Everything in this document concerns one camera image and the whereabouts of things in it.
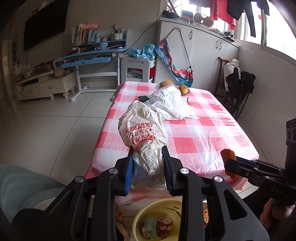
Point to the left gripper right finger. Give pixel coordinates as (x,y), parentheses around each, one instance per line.
(211,209)

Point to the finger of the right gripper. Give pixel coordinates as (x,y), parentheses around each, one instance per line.
(244,170)
(257,163)

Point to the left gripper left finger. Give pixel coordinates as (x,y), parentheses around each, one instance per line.
(84,210)

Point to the red snack bag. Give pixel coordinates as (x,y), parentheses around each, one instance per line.
(164,227)

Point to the white plastic bag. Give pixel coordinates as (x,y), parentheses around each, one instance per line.
(142,128)

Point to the clear plastic bottle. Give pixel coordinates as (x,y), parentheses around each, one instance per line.
(161,94)

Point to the dark green small packet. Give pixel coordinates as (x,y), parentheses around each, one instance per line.
(143,98)

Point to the yellow plastic trash basin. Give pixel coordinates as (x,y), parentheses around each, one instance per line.
(171,207)

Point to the person's right hand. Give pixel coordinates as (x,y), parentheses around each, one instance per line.
(271,211)

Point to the red white checkered tablecloth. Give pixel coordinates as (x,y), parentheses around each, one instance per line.
(196,142)

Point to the black folded clothes on chair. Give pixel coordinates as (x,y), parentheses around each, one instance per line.
(240,86)

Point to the dark wooden chair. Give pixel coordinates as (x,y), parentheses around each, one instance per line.
(223,81)

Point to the white cloth on table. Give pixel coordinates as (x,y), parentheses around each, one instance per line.
(172,107)

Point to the right orange fruit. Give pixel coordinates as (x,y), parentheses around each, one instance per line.
(183,89)

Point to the orange fruit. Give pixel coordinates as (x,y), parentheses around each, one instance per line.
(183,89)
(164,83)

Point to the colourful hanging fabric bag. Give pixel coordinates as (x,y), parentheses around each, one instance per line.
(182,76)

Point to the left orange fruit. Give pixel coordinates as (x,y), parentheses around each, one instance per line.
(164,83)

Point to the white tv cabinet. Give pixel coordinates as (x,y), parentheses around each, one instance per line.
(45,85)

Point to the white plastic stool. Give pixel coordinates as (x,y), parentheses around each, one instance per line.
(137,70)

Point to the pink kettlebell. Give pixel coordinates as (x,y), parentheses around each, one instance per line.
(58,70)

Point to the blue children's study desk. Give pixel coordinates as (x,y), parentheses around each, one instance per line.
(108,51)

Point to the light blue crumpled cloth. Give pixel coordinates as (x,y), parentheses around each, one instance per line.
(147,52)

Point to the black hanging jacket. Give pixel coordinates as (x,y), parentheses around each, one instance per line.
(235,9)

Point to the red hanging garment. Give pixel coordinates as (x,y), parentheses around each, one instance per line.
(218,10)

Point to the white pen holder cup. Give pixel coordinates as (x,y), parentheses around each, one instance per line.
(117,34)

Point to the row of books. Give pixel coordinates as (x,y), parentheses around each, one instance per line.
(79,35)

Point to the white wall cabinet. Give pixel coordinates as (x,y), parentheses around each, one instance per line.
(199,47)

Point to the black wall television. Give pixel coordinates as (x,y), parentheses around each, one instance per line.
(45,23)

